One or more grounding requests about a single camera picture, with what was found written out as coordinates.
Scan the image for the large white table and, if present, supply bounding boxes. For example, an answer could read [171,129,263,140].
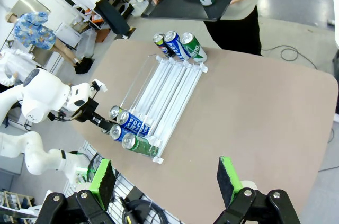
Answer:
[328,0,339,50]

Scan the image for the brown cardboard box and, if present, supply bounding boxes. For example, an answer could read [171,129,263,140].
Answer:
[94,29,112,44]

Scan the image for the black Pepsi can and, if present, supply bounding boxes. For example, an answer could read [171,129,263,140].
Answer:
[109,105,125,120]
[153,32,175,58]

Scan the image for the blue Pocari Sweat can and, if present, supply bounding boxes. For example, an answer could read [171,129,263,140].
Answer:
[116,110,153,136]
[109,124,133,142]
[163,30,191,60]

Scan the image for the person in white clothes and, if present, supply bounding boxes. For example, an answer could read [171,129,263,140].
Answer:
[0,49,35,88]

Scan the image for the person in blue floral dress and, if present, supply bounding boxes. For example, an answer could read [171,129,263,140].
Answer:
[5,11,93,75]

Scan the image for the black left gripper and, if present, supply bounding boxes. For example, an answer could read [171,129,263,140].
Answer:
[75,98,115,129]

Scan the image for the person in light sweatshirt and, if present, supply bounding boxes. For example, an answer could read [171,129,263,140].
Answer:
[169,0,268,57]

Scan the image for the white slotted base plate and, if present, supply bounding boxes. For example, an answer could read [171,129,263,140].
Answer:
[62,139,186,224]

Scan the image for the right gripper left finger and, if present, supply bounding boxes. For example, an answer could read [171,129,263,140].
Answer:
[37,159,119,224]

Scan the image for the black floor cable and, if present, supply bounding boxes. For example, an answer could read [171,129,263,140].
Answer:
[261,45,318,71]

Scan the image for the white can dispenser rack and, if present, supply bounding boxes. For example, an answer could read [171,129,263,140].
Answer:
[120,54,209,164]

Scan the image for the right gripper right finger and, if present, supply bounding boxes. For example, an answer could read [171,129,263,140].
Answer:
[211,156,302,224]

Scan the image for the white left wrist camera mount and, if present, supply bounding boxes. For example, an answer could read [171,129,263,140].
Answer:
[88,78,108,95]

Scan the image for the black cable at left wrist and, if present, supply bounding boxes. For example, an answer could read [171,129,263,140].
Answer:
[47,111,80,123]

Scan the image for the translucent storage bin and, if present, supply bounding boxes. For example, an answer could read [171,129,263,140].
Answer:
[76,29,96,60]

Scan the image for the black cable bundle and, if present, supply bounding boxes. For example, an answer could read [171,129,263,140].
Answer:
[111,194,170,224]

